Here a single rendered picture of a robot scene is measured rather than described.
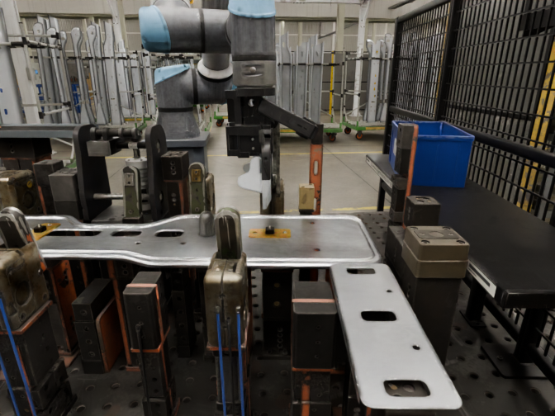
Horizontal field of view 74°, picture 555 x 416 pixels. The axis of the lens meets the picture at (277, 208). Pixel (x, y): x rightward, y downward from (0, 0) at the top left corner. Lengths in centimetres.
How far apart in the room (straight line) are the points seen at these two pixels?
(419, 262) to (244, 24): 46
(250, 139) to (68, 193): 52
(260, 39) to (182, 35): 16
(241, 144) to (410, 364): 43
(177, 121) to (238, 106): 63
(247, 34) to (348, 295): 43
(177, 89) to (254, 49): 66
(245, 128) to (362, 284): 32
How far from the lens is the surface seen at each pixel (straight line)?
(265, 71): 65
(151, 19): 74
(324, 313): 55
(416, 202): 73
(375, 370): 45
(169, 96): 128
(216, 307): 53
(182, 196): 94
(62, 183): 102
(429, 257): 62
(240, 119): 67
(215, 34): 74
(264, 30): 65
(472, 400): 90
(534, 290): 61
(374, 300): 56
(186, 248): 71
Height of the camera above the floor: 130
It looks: 20 degrees down
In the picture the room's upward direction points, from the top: straight up
